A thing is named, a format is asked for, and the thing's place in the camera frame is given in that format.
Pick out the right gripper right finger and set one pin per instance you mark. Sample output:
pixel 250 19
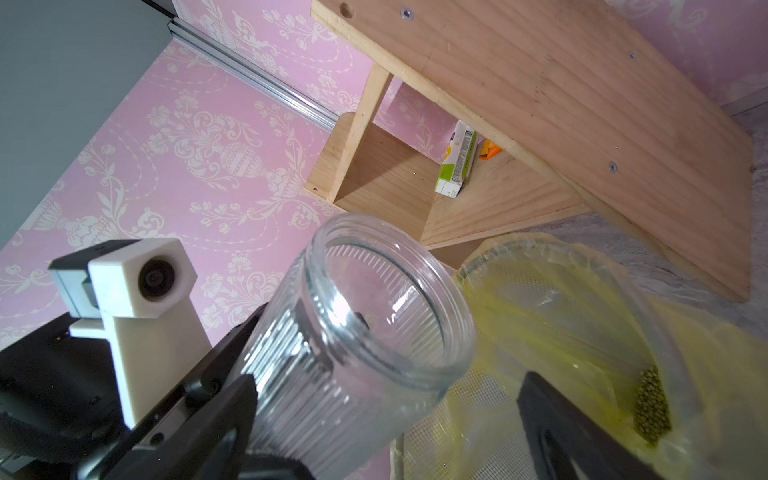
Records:
pixel 564 441

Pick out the green mung beans pile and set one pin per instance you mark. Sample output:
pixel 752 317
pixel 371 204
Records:
pixel 651 417

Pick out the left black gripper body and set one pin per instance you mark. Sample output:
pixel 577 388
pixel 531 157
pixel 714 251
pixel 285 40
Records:
pixel 60 409

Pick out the wooden two-tier shelf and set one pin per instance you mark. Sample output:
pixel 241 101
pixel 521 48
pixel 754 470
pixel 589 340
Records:
pixel 570 89

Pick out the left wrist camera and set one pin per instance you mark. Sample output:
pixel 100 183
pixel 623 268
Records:
pixel 135 294

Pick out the orange snack bag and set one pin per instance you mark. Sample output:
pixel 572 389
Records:
pixel 488 149

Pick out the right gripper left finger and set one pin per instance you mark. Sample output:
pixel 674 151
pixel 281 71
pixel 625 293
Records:
pixel 212 445

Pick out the glass jar of beans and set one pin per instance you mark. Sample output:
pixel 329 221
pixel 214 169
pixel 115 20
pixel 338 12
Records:
pixel 362 339

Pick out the yellow plastic bin liner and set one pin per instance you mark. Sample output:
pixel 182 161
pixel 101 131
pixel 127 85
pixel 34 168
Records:
pixel 600 312

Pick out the green white juice carton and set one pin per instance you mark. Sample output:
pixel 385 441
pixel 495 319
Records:
pixel 458 159

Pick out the grey mesh trash bin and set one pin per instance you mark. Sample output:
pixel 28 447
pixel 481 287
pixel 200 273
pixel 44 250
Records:
pixel 468 432

